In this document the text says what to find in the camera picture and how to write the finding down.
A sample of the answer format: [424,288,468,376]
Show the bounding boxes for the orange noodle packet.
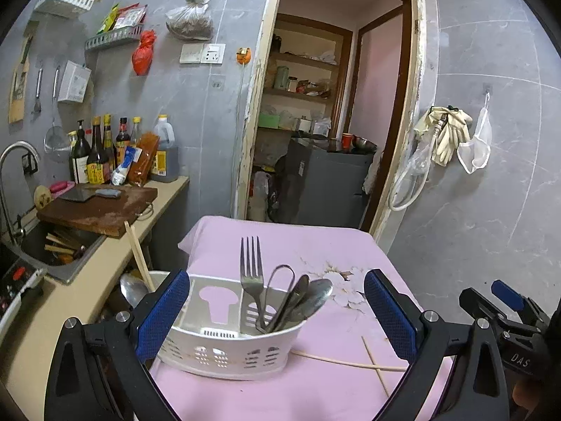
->
[128,132,161,187]

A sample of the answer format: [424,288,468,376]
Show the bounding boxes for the soy sauce bottle yellow cap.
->
[87,116,110,185]

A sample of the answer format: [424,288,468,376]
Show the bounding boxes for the clear plastic bag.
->
[405,140,432,180]

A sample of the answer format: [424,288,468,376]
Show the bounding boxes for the sauce bottle red cap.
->
[115,117,131,167]

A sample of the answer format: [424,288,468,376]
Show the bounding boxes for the white plastic bag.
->
[248,171,270,222]

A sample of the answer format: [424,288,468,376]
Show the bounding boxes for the white squeeze tube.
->
[110,148,143,186]

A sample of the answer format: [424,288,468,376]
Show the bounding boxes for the white plastic utensil caddy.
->
[157,273,307,381]

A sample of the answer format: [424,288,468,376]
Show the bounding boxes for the wooden shelf unit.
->
[263,13,353,132]

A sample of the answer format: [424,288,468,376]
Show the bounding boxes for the white wall socket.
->
[202,44,226,66]

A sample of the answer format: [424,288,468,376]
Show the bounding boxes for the tall dark sauce bottle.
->
[102,115,117,172]

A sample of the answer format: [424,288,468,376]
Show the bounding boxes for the steel ladle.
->
[120,273,150,310]

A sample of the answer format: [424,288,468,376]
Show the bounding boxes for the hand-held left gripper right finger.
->
[364,269,511,421]

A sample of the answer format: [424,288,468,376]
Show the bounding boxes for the long wooden chopstick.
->
[124,220,156,292]

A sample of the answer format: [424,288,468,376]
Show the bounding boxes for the bundle of wooden utensils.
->
[44,228,88,266]

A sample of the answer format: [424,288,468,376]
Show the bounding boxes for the dark pump bottle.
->
[69,119,92,184]

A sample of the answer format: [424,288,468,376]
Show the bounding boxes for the small steel spoon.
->
[269,274,310,332]

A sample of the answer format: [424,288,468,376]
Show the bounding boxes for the cream rubber gloves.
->
[414,105,474,167]

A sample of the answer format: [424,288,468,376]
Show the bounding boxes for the cooking oil jug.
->
[150,114,180,183]

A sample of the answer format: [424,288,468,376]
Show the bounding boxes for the pink floral tablecloth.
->
[149,215,457,421]

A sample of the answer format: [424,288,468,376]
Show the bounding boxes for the white mesh bag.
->
[457,92,492,175]

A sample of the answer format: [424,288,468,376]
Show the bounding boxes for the grey cabinet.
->
[274,137,378,229]

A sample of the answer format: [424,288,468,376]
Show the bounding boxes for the red plastic bag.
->
[132,30,157,76]

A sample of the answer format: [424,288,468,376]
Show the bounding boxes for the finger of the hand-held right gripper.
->
[491,279,552,328]
[459,287,527,339]

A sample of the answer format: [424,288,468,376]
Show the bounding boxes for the steel cleaver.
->
[59,185,122,203]

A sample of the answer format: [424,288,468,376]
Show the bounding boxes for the grey wall shelf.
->
[85,24,144,51]

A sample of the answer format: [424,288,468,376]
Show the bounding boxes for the brown wooden cutting board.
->
[36,184,158,238]

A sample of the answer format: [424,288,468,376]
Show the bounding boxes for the grey hanging cloth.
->
[363,151,384,196]

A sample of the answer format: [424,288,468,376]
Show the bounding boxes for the red snack packet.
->
[116,4,148,29]

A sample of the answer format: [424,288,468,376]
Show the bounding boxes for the beige kitchen counter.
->
[0,175,190,421]

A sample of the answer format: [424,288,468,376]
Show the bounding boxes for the steel faucet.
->
[0,141,41,246]

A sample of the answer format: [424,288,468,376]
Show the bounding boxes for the hanging steel spatula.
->
[32,68,45,117]

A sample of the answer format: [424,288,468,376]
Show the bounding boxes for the yellow snack packet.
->
[96,4,121,33]

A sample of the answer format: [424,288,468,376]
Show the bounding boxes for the hanging wooden board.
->
[8,35,33,124]

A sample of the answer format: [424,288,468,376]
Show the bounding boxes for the white box on wall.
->
[58,60,93,103]

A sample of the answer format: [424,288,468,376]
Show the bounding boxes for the clear bag of dried goods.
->
[165,0,217,40]

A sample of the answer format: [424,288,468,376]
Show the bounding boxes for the hanging steel strainer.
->
[43,66,71,154]

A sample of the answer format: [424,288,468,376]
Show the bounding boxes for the large ornate steel spoon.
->
[280,278,334,327]

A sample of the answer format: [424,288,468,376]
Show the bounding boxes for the steel fork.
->
[239,236,269,332]

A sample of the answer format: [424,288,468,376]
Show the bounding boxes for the steel sink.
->
[0,221,108,285]

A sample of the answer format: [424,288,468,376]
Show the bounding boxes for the white power cable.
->
[232,64,247,185]

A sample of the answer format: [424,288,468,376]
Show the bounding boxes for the worn wooden door frame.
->
[234,0,428,246]

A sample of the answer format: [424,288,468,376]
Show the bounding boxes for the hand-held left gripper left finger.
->
[44,269,192,421]

